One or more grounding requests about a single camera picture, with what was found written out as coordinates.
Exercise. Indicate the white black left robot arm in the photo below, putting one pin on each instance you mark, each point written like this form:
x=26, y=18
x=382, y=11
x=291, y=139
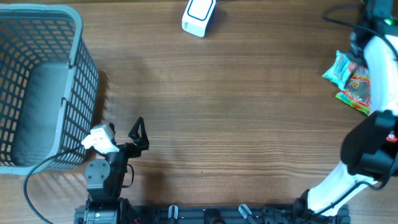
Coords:
x=105, y=176

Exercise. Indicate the red Nescafe coffee stick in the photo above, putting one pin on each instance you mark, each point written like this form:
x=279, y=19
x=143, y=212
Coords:
x=392, y=137

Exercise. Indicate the green Haribo candy bag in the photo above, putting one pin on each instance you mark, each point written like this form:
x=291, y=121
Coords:
x=357, y=93

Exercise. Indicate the grey plastic basket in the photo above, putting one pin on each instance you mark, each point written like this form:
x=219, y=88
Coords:
x=49, y=85

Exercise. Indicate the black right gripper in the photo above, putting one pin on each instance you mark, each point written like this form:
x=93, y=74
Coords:
x=354, y=55

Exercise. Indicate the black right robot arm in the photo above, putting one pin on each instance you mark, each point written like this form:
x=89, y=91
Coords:
x=368, y=159

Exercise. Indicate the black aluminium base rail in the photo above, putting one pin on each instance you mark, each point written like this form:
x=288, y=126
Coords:
x=203, y=215

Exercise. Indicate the light blue snack packet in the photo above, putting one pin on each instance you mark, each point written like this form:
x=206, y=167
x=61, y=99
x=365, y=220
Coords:
x=340, y=71

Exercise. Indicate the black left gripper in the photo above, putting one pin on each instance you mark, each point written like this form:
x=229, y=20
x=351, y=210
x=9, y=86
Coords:
x=142, y=143

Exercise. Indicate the white barcode scanner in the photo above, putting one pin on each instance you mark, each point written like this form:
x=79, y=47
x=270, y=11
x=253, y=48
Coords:
x=197, y=15

